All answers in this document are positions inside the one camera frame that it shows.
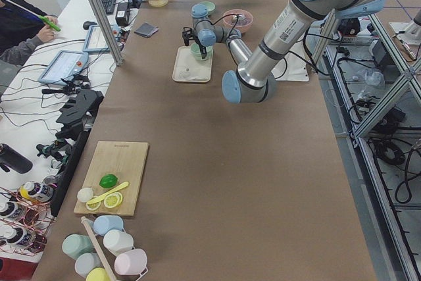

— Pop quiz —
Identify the green bowl on tray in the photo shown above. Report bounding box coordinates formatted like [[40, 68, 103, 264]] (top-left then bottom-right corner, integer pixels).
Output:
[[190, 43, 213, 61]]

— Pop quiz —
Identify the yellow plastic knife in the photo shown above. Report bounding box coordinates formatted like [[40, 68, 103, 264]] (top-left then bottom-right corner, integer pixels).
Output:
[[87, 181, 130, 204]]

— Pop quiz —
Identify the white plastic cup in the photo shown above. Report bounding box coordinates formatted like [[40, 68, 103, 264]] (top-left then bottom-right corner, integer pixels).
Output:
[[103, 230, 134, 256]]

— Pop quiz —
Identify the lemon slice left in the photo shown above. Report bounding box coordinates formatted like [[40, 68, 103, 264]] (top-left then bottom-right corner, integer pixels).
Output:
[[86, 201, 101, 211]]

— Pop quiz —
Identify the grey folded cloth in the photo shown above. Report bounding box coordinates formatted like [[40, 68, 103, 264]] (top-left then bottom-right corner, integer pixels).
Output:
[[134, 22, 159, 38]]

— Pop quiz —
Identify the pink plastic cup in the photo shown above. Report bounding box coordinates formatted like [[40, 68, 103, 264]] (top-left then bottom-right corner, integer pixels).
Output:
[[114, 248, 148, 276]]

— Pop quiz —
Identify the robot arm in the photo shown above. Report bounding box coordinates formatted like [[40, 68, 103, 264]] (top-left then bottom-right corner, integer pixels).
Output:
[[182, 0, 385, 103]]

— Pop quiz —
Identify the copper wire bottle rack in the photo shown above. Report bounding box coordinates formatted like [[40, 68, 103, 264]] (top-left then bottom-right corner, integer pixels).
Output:
[[1, 187, 55, 257]]

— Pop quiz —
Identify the blue teach pendant near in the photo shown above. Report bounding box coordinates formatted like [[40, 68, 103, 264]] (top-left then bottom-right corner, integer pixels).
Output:
[[37, 50, 89, 86]]

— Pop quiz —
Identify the white garlic bulb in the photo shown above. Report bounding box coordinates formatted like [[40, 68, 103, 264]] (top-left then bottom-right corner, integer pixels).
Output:
[[77, 187, 94, 203]]

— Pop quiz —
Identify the green lime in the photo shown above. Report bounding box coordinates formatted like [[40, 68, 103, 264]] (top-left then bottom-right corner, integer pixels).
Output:
[[99, 174, 118, 188]]

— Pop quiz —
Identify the black power adapter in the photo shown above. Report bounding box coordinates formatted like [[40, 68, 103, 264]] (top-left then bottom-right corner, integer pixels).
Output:
[[115, 2, 130, 27]]

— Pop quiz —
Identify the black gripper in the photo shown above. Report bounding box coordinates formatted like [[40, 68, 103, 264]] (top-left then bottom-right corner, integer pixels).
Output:
[[182, 26, 207, 61]]

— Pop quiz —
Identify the lemon slice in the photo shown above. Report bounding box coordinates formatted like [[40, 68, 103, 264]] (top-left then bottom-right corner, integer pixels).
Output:
[[86, 201, 101, 211], [103, 192, 123, 209]]

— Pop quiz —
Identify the black bottle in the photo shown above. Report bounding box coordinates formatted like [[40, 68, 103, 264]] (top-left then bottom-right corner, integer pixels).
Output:
[[1, 143, 33, 174]]

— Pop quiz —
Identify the wooden cutting board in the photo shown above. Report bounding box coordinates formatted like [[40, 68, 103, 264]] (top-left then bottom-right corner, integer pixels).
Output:
[[74, 141, 149, 217]]

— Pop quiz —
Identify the yellow plastic cup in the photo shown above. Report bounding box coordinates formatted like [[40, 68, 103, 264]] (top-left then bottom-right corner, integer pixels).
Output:
[[86, 267, 110, 281]]

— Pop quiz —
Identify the blue plastic cup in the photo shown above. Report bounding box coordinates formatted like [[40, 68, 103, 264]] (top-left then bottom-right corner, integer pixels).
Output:
[[93, 215, 124, 236]]

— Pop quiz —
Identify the lemon slice right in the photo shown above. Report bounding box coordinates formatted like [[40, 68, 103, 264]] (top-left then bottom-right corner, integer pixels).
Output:
[[103, 192, 123, 209]]

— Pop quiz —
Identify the seated person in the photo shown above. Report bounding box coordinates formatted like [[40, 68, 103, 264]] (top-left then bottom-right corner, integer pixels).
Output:
[[0, 0, 62, 66]]

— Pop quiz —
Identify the grey plastic cup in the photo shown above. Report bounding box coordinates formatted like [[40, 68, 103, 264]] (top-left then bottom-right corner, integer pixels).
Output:
[[74, 253, 101, 278]]

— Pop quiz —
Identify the aluminium frame post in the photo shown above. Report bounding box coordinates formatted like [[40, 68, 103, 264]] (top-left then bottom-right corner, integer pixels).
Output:
[[88, 0, 124, 66]]

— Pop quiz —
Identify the black computer mouse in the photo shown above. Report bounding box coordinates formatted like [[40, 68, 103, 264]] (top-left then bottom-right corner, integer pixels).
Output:
[[82, 21, 97, 30]]

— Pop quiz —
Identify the pink bowl with ice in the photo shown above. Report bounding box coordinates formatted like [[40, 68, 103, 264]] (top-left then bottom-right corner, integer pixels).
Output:
[[222, 9, 254, 34]]

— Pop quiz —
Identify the cream serving tray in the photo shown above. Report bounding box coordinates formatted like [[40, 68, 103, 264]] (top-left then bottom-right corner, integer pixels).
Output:
[[172, 46, 213, 83]]

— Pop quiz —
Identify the blue teach pendant far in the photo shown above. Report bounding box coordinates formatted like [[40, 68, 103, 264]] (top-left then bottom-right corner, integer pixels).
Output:
[[83, 25, 109, 54]]

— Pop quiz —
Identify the green plastic cup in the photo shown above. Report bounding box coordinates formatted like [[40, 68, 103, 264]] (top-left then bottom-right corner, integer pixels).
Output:
[[62, 234, 94, 260]]

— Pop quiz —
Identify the green bowl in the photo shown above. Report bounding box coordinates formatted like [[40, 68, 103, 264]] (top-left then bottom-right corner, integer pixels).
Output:
[[190, 43, 213, 61], [200, 1, 216, 16]]

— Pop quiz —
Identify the blue teach pendant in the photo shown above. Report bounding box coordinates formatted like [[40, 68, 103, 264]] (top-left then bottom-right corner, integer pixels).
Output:
[[83, 25, 109, 54], [37, 50, 89, 86]]

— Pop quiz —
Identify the yellow sauce bottle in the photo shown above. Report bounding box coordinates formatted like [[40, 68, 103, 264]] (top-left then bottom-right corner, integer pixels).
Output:
[[20, 182, 54, 203]]

